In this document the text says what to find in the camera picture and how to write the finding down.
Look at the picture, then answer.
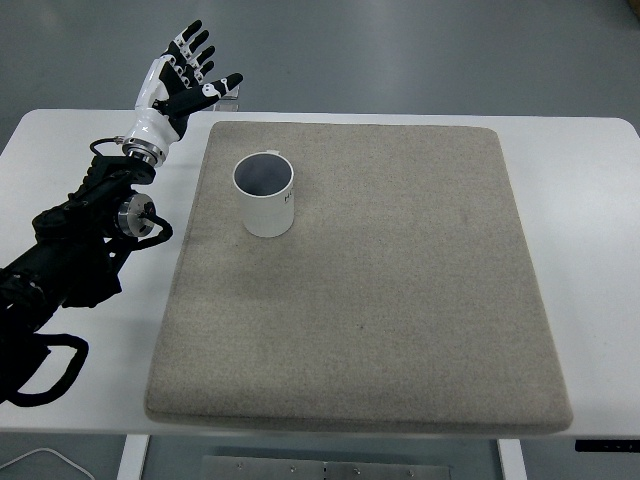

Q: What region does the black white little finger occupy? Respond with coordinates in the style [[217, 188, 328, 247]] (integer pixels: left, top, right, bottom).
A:
[[191, 60, 214, 83]]

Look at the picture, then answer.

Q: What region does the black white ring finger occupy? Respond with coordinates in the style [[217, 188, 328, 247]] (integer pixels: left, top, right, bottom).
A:
[[186, 45, 215, 70]]

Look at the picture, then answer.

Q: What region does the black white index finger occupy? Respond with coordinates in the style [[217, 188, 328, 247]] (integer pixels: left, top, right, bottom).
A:
[[167, 20, 202, 56]]

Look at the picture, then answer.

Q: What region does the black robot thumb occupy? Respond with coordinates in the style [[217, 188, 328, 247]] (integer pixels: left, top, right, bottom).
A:
[[164, 73, 244, 118]]

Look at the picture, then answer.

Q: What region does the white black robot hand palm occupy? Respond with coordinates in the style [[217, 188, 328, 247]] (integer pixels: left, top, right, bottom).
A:
[[122, 53, 186, 155]]

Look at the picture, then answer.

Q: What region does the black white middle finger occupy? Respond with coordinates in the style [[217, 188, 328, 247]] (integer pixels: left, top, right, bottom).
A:
[[178, 30, 209, 63]]

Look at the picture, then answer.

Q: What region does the white ribbed plastic cup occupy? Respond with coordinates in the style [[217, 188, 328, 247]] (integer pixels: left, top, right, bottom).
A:
[[232, 150, 295, 238]]

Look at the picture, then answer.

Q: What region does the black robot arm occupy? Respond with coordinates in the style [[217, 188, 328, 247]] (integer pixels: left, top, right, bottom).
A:
[[1, 20, 243, 407]]

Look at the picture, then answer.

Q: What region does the clear plastic box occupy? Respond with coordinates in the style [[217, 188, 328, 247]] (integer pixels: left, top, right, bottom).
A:
[[210, 86, 240, 112]]

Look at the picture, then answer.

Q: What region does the beige fabric cushion mat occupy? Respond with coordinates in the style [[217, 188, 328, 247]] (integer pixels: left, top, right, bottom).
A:
[[145, 121, 573, 435]]

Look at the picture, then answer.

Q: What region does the white table leg left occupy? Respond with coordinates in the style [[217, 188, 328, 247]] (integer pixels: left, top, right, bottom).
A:
[[116, 434, 150, 480]]

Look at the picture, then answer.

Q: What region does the white table leg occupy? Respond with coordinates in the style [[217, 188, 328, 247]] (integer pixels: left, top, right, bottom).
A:
[[497, 439, 528, 480], [116, 434, 150, 480]]

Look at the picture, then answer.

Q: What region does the white table leg right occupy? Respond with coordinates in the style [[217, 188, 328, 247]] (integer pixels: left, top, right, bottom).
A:
[[497, 439, 528, 480]]

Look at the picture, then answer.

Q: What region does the black desk control panel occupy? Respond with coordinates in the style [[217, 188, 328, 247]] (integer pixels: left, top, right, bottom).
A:
[[574, 439, 640, 453]]

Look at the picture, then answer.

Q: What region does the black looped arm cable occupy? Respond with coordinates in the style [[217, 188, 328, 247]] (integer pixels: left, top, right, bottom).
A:
[[0, 333, 90, 407]]

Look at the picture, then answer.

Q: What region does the white floor cable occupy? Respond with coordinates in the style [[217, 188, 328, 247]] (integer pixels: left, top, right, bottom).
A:
[[0, 447, 96, 480]]

